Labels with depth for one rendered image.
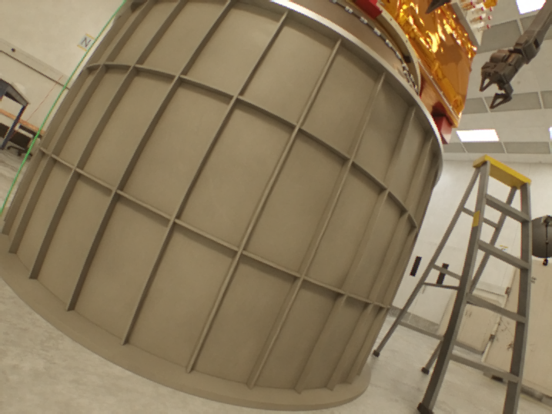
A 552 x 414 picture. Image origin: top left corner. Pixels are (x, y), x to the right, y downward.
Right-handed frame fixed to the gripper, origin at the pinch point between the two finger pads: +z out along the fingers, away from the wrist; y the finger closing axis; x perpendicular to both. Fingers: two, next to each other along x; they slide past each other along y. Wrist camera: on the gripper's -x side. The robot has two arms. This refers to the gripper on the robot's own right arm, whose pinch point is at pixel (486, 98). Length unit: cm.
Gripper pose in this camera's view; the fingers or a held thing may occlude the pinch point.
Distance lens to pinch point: 119.9
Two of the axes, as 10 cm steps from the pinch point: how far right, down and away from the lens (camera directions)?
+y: -7.8, -4.2, -4.7
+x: 2.1, 5.3, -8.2
